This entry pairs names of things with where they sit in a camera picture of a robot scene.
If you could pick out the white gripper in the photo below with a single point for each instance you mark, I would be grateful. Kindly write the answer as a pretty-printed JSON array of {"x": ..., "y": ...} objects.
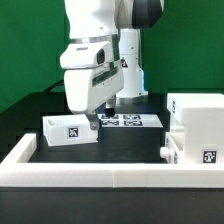
[{"x": 92, "y": 77}]

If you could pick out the white drawer tray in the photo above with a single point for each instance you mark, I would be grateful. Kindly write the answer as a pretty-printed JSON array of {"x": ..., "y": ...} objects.
[
  {"x": 68, "y": 130},
  {"x": 172, "y": 152}
]

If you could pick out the white front drawer tray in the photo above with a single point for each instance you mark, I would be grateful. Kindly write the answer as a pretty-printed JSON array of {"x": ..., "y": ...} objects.
[{"x": 172, "y": 152}]

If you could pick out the white drawer cabinet box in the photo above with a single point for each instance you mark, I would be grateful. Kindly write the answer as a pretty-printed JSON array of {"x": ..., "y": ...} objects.
[{"x": 200, "y": 118}]

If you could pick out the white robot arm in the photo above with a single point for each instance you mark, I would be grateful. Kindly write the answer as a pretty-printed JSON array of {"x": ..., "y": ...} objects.
[{"x": 102, "y": 20}]

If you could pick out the white marker tag sheet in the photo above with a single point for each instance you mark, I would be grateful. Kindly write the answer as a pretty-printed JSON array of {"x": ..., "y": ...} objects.
[{"x": 131, "y": 121}]

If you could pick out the white fence frame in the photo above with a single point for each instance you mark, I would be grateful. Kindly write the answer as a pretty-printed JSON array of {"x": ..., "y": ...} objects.
[{"x": 17, "y": 171}]

